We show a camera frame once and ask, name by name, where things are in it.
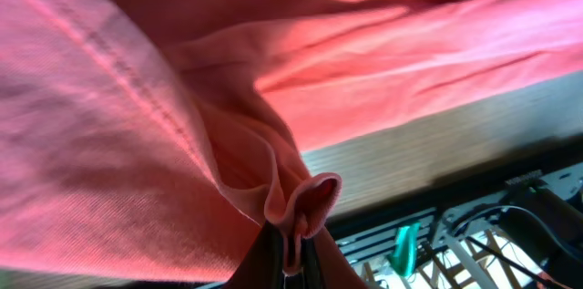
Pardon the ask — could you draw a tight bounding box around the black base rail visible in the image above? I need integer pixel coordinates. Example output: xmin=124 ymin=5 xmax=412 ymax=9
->
xmin=328 ymin=138 xmax=582 ymax=287

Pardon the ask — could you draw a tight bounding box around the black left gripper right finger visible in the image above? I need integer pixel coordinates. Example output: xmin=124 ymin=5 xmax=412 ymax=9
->
xmin=300 ymin=239 xmax=326 ymax=289

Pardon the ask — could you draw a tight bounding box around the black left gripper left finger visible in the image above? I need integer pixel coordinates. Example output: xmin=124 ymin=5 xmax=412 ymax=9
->
xmin=222 ymin=222 xmax=284 ymax=289

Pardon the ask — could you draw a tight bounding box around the red soccer t-shirt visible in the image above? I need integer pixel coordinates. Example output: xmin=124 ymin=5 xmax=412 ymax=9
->
xmin=1 ymin=0 xmax=582 ymax=288

